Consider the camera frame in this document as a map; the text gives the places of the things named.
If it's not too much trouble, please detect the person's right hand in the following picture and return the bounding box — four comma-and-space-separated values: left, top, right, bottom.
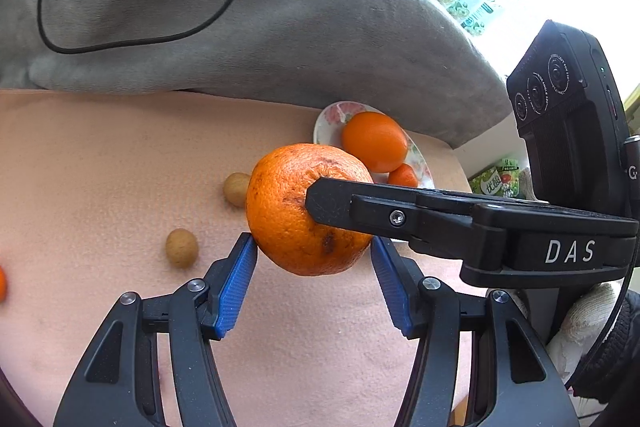
545, 282, 628, 402

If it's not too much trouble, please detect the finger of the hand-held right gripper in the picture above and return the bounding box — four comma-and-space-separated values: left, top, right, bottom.
305, 177, 506, 258

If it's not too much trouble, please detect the person's right forearm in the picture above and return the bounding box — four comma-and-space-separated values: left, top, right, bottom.
582, 289, 640, 414

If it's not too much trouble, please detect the grey folded blanket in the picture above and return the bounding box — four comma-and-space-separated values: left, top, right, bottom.
0, 0, 512, 148

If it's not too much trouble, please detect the large rough mandarin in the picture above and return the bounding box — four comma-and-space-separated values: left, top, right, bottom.
245, 143, 375, 277

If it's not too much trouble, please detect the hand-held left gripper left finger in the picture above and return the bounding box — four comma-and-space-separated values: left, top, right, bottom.
52, 232, 259, 427

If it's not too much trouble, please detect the large smooth orange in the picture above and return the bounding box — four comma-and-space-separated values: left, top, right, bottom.
341, 111, 408, 174

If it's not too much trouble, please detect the floral white plate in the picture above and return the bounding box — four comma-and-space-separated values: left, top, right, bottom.
313, 101, 434, 192

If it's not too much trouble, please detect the beige blanket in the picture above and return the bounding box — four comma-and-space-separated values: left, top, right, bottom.
0, 89, 475, 427

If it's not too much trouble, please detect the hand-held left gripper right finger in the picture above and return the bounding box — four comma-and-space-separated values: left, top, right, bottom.
370, 237, 581, 427

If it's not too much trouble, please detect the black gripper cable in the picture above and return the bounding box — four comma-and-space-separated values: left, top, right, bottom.
567, 252, 640, 402

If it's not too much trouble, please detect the green printed packet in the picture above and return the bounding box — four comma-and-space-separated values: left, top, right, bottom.
467, 157, 532, 200

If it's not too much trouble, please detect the tan longan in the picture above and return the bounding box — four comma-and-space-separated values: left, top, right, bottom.
223, 172, 252, 208
166, 228, 200, 270

